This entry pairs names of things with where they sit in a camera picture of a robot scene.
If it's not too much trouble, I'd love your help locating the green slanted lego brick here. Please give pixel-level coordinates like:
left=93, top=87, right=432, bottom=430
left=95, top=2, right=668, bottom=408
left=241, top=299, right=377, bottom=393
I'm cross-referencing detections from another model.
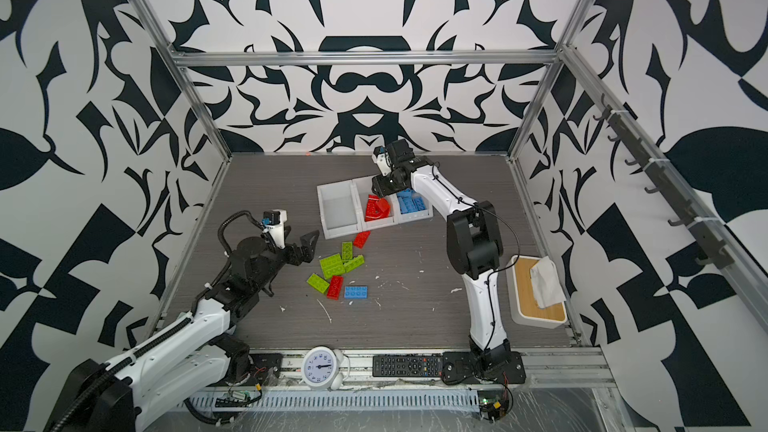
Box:
left=343, top=255, right=365, bottom=273

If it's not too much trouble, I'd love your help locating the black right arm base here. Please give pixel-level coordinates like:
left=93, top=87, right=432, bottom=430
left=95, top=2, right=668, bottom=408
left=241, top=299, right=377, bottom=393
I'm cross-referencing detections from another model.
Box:
left=441, top=339, right=527, bottom=385

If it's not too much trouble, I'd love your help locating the white analog clock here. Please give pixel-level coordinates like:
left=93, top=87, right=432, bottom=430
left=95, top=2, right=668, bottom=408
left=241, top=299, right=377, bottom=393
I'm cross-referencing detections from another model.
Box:
left=300, top=346, right=339, bottom=390

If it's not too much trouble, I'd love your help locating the green long lego brick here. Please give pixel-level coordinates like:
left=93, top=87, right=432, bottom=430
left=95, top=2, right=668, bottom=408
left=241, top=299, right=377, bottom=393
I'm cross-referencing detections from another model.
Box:
left=341, top=242, right=354, bottom=263

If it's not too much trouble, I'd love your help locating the white right storage bin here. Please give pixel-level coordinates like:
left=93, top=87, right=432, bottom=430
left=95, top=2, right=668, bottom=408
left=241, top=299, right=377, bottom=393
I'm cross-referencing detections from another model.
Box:
left=393, top=188, right=433, bottom=224

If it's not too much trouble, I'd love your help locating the red D-shaped lego piece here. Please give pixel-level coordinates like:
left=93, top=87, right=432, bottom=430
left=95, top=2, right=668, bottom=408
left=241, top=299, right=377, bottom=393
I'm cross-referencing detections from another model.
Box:
left=364, top=195, right=391, bottom=222

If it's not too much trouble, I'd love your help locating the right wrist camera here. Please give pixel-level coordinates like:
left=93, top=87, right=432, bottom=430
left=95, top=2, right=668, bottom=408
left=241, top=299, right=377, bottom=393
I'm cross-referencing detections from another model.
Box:
left=372, top=139, right=415, bottom=175

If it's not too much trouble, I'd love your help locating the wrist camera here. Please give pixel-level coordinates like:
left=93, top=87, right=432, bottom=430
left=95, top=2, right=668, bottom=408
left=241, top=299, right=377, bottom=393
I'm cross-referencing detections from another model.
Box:
left=262, top=209, right=287, bottom=249
left=372, top=139, right=415, bottom=175

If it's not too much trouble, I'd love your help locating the large green lego plate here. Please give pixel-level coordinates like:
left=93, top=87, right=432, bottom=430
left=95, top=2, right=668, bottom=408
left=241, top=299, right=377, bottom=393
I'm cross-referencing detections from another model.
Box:
left=320, top=254, right=346, bottom=281

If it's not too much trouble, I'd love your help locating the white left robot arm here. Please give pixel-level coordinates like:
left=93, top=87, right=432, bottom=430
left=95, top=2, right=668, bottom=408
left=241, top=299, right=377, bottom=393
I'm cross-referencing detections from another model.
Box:
left=44, top=229, right=320, bottom=431

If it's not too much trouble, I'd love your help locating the white middle storage bin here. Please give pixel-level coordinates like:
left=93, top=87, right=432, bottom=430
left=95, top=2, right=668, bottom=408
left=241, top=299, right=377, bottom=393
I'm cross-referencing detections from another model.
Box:
left=352, top=176, right=396, bottom=231

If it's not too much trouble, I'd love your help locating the blue lego brick long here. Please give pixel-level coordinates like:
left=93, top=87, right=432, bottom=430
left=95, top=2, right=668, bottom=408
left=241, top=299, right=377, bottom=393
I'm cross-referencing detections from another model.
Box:
left=409, top=196, right=427, bottom=213

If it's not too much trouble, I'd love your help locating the white left storage bin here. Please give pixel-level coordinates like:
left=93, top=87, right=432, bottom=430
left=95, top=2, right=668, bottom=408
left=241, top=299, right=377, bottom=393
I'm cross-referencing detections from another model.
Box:
left=317, top=180, right=362, bottom=240

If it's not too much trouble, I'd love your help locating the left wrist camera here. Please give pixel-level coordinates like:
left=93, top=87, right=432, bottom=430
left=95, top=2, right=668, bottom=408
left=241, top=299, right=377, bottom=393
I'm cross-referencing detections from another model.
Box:
left=262, top=209, right=287, bottom=249

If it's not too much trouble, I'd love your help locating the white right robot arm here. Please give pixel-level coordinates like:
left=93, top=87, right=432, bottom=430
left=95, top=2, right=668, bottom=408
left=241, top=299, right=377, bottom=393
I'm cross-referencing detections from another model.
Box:
left=372, top=153, right=510, bottom=370

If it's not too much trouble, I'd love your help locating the white perforated cable tray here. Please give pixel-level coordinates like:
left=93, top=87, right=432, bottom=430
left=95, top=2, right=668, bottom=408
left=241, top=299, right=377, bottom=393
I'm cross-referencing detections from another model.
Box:
left=190, top=389, right=480, bottom=413

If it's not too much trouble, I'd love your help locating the aluminium frame crossbar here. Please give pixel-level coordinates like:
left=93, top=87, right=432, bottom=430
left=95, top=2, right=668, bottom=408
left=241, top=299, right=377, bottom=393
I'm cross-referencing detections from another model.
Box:
left=171, top=50, right=557, bottom=67

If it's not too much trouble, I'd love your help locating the electronics board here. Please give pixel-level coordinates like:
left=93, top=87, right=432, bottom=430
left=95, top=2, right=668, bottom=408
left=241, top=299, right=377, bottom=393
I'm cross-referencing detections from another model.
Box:
left=215, top=386, right=263, bottom=408
left=478, top=388, right=514, bottom=423

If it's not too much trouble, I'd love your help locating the long red lego brick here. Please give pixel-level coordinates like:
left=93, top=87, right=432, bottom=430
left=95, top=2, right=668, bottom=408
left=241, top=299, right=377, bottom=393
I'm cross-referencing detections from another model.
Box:
left=353, top=231, right=371, bottom=249

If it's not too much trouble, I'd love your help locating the electronics board left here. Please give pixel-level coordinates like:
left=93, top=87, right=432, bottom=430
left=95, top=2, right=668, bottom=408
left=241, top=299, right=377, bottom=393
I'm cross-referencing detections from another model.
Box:
left=215, top=386, right=263, bottom=408

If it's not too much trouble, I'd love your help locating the black hook rail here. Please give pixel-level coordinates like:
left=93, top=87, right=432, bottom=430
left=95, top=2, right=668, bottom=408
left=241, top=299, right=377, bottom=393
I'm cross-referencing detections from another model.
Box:
left=596, top=105, right=742, bottom=270

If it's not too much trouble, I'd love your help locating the black remote control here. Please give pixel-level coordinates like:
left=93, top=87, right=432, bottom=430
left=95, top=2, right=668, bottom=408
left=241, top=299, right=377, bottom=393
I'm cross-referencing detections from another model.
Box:
left=372, top=354, right=443, bottom=378

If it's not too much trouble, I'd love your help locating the electronics board right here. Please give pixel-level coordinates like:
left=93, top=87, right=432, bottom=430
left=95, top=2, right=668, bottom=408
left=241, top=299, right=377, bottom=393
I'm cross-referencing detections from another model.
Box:
left=478, top=388, right=514, bottom=423

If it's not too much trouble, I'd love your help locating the white storage bin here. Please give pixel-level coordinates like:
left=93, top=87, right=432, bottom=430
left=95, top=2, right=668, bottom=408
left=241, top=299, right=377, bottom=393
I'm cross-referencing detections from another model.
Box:
left=352, top=176, right=396, bottom=231
left=393, top=188, right=433, bottom=224
left=317, top=180, right=362, bottom=240

